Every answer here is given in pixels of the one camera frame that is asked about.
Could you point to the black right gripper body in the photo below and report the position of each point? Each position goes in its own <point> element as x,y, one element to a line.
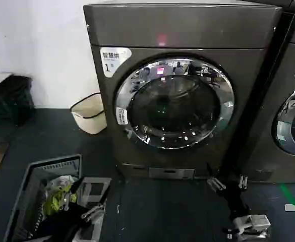
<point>236,201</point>

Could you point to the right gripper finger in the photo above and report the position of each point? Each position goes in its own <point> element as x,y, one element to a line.
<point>216,185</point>
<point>244,182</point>

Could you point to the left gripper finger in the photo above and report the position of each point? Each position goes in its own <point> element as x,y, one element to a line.
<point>93,212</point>
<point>67,200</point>

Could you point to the yellow-green garment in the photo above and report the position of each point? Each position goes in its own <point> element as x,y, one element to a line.
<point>55,201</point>

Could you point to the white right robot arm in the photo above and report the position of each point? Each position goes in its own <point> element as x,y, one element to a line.
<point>253,224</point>

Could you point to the white garment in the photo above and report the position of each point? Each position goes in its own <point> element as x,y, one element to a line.
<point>60,180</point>

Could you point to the black garment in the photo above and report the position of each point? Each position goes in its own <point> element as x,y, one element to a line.
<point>54,227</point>

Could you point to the grey plastic laundry basket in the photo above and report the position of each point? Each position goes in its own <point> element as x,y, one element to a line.
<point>23,196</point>

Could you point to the silver dryer bottom panel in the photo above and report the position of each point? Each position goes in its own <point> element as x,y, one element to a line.
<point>171,173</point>

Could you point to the green floor tape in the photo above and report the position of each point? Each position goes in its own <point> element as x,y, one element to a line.
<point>294,204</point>

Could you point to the dark grey front-load dryer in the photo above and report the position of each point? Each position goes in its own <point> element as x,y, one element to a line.
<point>270,121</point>
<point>177,30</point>

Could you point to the cream bin with black trim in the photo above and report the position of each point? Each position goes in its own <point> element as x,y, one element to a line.
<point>88,118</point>

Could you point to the small white door sticker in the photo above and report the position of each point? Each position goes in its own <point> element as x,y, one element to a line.
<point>122,115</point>

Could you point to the black bag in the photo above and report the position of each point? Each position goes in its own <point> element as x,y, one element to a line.
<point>11,98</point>

